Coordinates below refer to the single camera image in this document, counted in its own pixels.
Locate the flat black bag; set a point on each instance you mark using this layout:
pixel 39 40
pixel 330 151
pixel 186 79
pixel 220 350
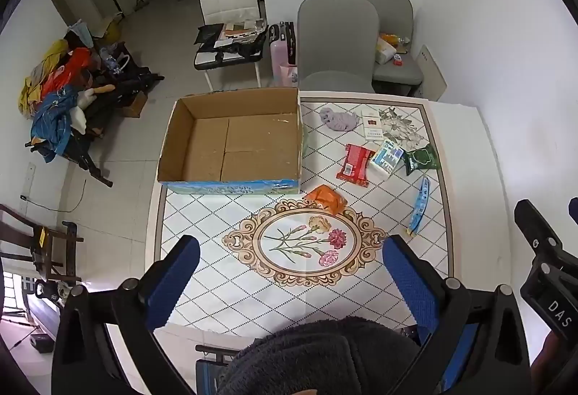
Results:
pixel 208 34

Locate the white blue tissue pack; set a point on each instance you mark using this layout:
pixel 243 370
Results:
pixel 387 156

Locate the long blue packet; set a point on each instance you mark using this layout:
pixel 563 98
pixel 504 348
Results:
pixel 420 205

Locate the pink gift bag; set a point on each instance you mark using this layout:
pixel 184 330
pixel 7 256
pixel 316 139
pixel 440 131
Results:
pixel 289 76

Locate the white cigarette pack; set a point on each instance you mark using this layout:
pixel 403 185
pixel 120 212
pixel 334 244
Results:
pixel 372 124

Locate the white yellow plastic bag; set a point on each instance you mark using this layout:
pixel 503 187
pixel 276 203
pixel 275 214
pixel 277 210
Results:
pixel 386 47

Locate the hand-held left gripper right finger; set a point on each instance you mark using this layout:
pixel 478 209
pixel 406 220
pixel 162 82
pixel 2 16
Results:
pixel 408 282

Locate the yellow cloth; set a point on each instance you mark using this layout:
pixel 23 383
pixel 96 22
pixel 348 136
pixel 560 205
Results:
pixel 38 74

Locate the person's dark fleece garment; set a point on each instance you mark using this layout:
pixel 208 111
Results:
pixel 316 359

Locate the red plastic bag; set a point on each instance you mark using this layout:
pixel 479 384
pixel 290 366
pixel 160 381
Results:
pixel 67 72

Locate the red snack packet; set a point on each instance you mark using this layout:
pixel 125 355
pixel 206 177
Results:
pixel 356 164

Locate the white board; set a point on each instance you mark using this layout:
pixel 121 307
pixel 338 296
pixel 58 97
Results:
pixel 431 72

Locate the dark wooden chair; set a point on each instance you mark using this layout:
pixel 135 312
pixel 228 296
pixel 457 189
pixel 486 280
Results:
pixel 27 257

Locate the blue chair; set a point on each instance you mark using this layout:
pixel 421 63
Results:
pixel 207 372

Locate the green wet wipes packet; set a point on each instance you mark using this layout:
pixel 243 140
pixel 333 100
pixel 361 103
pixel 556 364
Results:
pixel 421 158

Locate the stack of papers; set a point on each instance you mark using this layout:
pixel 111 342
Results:
pixel 244 30

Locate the small grey chair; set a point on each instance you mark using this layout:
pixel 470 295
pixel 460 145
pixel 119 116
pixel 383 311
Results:
pixel 397 72

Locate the orange snack packet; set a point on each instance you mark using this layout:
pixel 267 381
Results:
pixel 327 198

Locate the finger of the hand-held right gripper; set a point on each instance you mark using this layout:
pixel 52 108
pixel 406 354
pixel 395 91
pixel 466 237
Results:
pixel 572 210
pixel 535 228

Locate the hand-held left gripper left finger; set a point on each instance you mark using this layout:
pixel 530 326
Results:
pixel 174 282

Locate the blue jacket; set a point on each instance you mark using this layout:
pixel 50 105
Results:
pixel 54 119

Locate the white plush toy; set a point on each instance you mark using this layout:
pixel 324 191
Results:
pixel 86 99

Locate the pink suitcase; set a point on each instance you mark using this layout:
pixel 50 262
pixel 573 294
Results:
pixel 282 47

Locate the purple cloth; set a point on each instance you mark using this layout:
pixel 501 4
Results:
pixel 338 119

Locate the large grey chair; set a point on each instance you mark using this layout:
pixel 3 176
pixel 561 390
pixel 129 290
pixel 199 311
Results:
pixel 336 38

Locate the small brown cardboard box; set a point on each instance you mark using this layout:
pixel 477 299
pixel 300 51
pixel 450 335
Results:
pixel 135 105

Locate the person's right forearm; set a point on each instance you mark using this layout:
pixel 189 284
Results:
pixel 557 368

